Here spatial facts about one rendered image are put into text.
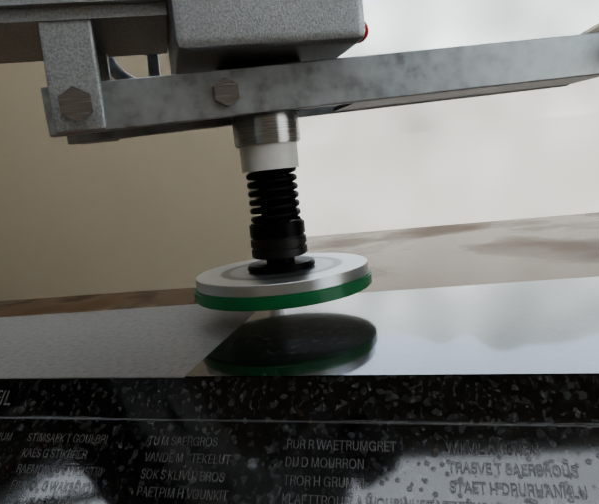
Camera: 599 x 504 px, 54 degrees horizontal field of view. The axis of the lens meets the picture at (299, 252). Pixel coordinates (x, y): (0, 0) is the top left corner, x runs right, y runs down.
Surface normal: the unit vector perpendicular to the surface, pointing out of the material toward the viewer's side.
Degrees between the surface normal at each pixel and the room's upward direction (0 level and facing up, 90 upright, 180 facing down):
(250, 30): 90
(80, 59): 90
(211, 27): 90
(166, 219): 90
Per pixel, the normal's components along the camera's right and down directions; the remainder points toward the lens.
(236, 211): -0.18, 0.15
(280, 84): 0.22, 0.11
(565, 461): -0.25, -0.58
